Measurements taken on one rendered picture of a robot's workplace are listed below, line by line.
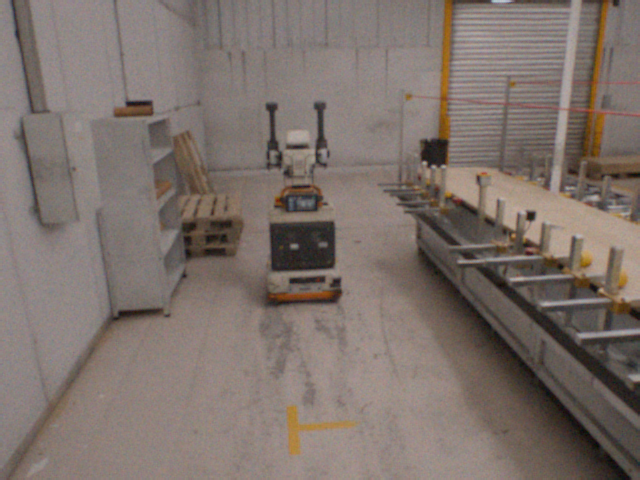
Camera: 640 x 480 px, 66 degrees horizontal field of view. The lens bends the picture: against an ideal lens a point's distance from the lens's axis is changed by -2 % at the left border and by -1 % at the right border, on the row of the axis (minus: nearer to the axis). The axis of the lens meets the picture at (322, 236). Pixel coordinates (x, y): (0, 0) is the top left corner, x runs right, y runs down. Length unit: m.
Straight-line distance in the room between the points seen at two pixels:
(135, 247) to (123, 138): 0.83
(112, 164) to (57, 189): 0.91
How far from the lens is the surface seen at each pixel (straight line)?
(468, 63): 10.79
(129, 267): 4.12
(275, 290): 4.12
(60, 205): 3.13
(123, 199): 3.97
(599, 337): 1.89
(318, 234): 4.07
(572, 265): 2.40
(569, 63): 4.34
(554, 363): 3.15
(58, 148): 3.06
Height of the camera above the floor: 1.77
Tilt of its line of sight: 17 degrees down
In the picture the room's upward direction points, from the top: 1 degrees counter-clockwise
